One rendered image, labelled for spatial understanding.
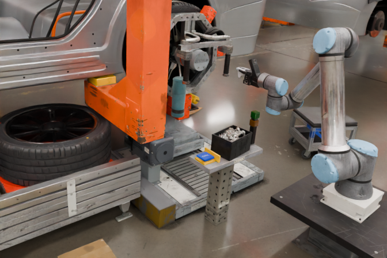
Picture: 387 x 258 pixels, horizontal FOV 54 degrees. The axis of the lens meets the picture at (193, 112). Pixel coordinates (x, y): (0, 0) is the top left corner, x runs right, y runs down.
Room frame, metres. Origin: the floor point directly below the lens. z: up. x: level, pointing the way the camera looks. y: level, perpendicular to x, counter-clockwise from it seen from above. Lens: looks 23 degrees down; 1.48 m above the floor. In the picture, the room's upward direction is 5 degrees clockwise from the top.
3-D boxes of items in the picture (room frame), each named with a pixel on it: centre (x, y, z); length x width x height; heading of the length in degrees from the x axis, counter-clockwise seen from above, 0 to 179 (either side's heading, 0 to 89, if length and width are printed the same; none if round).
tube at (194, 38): (2.33, 0.08, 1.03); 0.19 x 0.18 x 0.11; 42
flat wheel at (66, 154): (2.00, 0.81, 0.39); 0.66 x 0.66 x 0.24
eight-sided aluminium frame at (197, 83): (2.49, 0.09, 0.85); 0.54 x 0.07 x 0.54; 132
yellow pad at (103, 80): (2.29, 0.60, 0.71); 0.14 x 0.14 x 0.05; 42
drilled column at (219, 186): (1.90, -0.19, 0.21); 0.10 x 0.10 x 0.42; 42
